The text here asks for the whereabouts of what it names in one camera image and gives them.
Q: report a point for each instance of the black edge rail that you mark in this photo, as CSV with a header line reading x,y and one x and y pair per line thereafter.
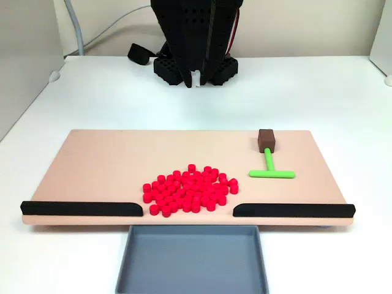
x,y
79,209
294,210

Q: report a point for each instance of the peach work board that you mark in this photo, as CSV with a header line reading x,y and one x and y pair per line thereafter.
x,y
107,168

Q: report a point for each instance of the white enclosure panel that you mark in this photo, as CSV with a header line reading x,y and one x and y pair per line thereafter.
x,y
27,61
384,30

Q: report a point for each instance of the red cylinder pellet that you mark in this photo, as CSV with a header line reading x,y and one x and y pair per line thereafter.
x,y
191,182
154,209
179,201
224,189
207,169
217,192
210,204
223,182
168,199
204,175
210,177
204,199
167,183
161,203
146,187
198,194
185,174
175,184
210,189
172,205
221,176
186,187
175,196
214,171
212,196
165,193
220,198
155,185
170,178
187,198
195,200
154,193
186,205
171,189
196,174
207,184
202,189
178,178
159,197
180,192
189,193
207,194
161,188
233,188
166,209
216,186
198,179
184,180
147,197
191,168
199,183
195,205
194,188
160,179
175,174
232,181

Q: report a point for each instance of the white round foot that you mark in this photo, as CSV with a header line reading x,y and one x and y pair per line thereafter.
x,y
389,80
54,76

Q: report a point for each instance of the black clamp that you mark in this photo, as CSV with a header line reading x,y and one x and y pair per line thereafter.
x,y
139,54

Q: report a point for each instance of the blue board foot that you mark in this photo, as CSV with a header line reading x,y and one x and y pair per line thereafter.
x,y
324,227

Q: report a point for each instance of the grey plastic tray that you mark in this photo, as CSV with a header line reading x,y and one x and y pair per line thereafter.
x,y
193,263

